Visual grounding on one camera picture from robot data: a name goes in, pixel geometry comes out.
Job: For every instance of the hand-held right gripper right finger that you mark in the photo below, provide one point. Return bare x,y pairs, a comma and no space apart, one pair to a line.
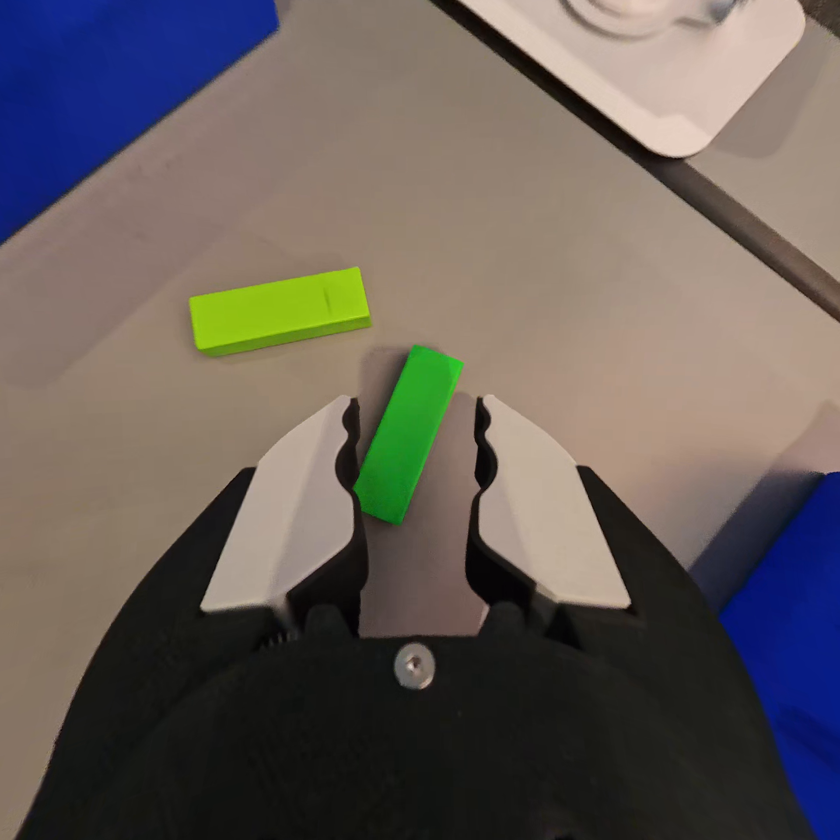
551,525

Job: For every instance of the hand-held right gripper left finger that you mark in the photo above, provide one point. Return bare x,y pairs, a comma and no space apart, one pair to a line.
282,525

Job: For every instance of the lime green plank block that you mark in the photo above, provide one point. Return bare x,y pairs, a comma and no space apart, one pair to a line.
278,313

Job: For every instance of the blue plastic bin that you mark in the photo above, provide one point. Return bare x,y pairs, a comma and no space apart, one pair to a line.
92,92
794,643

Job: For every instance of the wooden document stand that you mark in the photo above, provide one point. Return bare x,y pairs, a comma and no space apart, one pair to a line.
656,66

